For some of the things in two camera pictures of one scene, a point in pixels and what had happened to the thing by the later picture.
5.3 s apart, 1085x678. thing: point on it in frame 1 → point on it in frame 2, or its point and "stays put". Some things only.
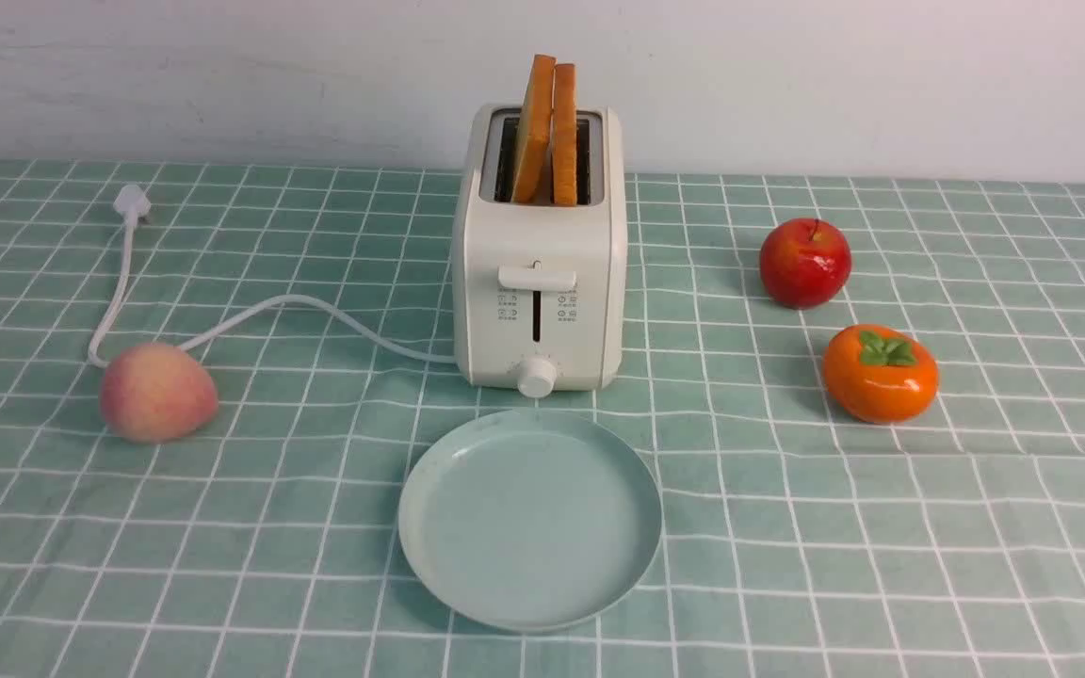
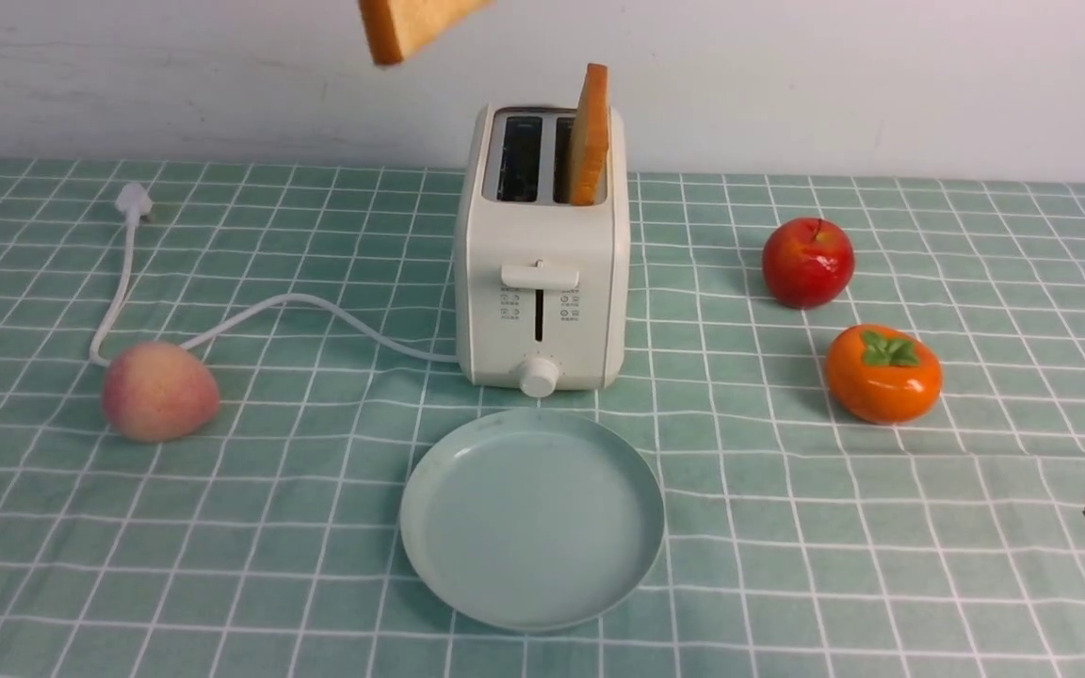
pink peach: x=156 y=392 stays put
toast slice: x=565 y=135 → x=590 y=139
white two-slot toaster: x=539 y=290 stays put
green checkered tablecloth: x=996 y=532 stays put
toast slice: x=537 y=107 → x=396 y=27
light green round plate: x=531 y=520 stays put
